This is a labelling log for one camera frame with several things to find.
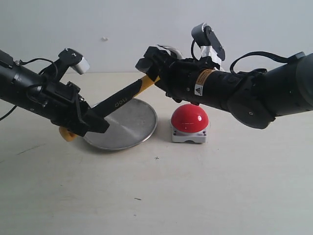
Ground red dome push button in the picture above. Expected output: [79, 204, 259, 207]
[170, 104, 210, 143]

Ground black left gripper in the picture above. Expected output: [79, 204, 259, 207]
[43, 82, 110, 137]

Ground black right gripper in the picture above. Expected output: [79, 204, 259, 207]
[135, 46, 213, 104]

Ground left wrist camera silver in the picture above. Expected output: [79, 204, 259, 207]
[44, 48, 90, 82]

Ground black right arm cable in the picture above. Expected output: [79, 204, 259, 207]
[229, 50, 306, 74]

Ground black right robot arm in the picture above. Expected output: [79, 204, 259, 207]
[136, 47, 313, 129]

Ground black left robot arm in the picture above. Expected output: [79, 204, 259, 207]
[0, 48, 109, 137]

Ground right wrist camera with tape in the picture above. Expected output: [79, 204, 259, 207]
[190, 22, 225, 71]

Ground round steel plate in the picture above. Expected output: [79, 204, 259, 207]
[83, 98, 158, 151]

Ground yellow black claw hammer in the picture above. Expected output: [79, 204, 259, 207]
[58, 45, 184, 142]

